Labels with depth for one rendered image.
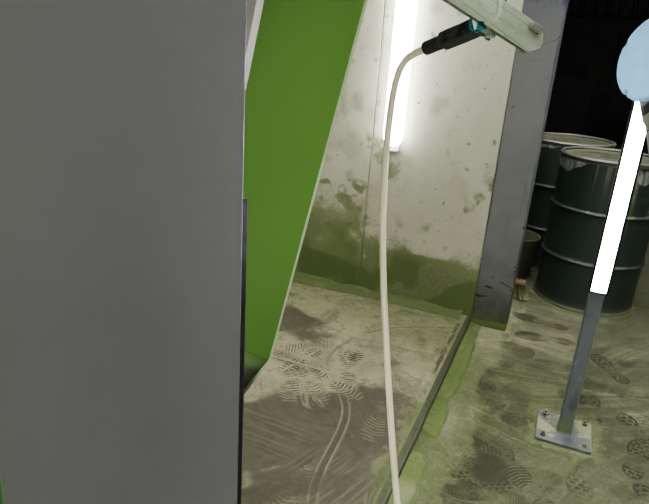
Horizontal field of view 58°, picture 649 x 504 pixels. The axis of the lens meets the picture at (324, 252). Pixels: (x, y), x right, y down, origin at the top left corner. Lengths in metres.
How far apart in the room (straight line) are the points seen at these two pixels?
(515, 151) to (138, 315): 2.80
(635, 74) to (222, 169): 0.75
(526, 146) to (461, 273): 0.73
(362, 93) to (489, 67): 0.64
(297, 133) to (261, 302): 0.50
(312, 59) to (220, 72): 1.23
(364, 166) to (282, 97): 1.69
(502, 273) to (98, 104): 2.97
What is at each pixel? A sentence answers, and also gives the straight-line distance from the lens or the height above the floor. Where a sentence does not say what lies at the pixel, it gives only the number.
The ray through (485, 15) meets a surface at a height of 1.43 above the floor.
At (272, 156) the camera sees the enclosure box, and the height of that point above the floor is 1.07.
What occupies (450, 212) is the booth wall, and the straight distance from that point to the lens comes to 3.08.
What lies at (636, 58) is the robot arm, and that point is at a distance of 0.95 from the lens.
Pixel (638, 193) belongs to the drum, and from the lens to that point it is 3.53.
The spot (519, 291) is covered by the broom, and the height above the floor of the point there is 0.05.
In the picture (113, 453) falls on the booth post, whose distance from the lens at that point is 0.25.
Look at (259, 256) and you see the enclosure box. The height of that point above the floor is 0.79.
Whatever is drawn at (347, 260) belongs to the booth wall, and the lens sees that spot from 3.32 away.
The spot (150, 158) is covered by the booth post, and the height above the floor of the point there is 1.31.
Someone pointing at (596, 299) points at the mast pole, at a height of 0.58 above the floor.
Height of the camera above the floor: 1.35
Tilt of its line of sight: 19 degrees down
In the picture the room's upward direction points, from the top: 4 degrees clockwise
